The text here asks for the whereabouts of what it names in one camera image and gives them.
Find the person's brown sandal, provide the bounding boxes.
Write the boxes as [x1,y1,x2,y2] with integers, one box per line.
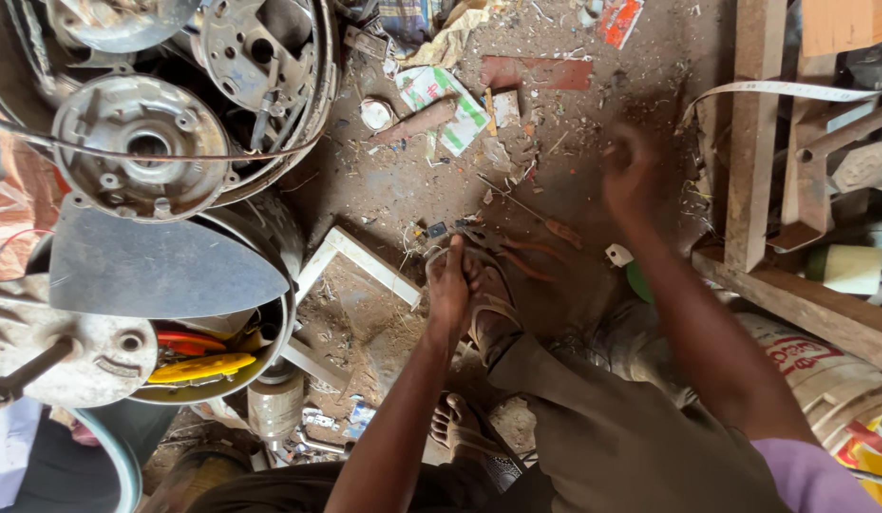
[425,246,523,368]

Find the yellow plastic piece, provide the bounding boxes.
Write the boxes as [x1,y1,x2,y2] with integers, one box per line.
[147,352,258,384]

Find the person's left hand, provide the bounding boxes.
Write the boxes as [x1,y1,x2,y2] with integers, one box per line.
[425,235,484,342]

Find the grey cylindrical capacitor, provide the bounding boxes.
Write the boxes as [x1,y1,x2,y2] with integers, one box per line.
[247,363,305,450]

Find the grey fan motor housing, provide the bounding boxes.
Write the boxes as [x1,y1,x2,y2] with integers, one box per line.
[50,73,235,223]

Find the crumpled beige cloth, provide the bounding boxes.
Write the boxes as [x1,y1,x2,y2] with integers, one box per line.
[401,0,492,68]

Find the green and white paper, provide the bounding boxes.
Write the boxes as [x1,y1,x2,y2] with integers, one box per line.
[396,66,492,158]

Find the perforated metal motor cover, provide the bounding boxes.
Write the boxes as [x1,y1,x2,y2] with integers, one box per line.
[199,0,321,115]

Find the screwdriver with orange handle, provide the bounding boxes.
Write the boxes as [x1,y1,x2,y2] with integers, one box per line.
[476,174,584,250]

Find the person's right hand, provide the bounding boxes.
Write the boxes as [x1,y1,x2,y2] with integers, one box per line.
[599,123,664,223]

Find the dented metal housing shell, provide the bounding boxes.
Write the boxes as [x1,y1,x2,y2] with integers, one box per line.
[45,0,199,54]

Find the white round lid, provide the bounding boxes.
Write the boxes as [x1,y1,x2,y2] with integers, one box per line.
[359,97,395,133]

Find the person's brown trousers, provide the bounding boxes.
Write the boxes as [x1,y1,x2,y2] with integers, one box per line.
[484,331,791,513]

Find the white plastic frame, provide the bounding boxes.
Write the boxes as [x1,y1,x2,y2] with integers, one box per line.
[280,227,424,389]

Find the white cylindrical container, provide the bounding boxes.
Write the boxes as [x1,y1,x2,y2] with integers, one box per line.
[804,244,882,295]

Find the pliers with orange handles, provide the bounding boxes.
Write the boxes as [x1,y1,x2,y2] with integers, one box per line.
[462,224,570,282]

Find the green round object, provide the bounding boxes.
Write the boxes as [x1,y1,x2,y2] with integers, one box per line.
[626,260,655,304]

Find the yellow and red packet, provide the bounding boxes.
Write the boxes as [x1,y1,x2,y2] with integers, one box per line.
[836,420,882,513]

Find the red-brown flat sheet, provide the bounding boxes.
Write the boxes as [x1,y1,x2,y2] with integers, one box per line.
[480,56,595,92]

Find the red printed packet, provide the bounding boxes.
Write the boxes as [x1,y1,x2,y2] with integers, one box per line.
[597,0,645,49]

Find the rusty brown rod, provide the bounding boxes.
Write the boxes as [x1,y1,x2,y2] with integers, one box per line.
[373,100,459,147]

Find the wooden frame stand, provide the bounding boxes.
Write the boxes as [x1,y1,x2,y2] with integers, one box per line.
[690,0,882,375]

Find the person's purple sleeve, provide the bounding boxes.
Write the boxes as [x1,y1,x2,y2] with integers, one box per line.
[750,438,882,513]

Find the grey fan blade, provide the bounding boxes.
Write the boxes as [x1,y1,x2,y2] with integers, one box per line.
[47,192,292,319]

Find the white sack with red print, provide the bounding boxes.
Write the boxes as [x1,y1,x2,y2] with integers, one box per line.
[733,313,882,457]

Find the round metal bowl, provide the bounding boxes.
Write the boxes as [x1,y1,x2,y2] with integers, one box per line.
[127,207,306,406]

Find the orange tarpaulin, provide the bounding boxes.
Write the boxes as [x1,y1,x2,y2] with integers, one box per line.
[0,100,64,282]

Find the white motor housing with shaft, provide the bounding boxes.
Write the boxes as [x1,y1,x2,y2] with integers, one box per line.
[0,274,159,409]

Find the orange plastic piece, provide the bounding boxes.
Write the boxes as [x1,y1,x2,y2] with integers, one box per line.
[156,329,228,357]

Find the person's bare foot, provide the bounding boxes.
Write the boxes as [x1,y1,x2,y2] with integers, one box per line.
[430,393,513,464]

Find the large round metal rim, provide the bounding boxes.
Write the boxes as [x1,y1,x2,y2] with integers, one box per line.
[163,0,342,208]

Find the white measuring strap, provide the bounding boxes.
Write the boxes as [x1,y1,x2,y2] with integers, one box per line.
[679,80,882,129]

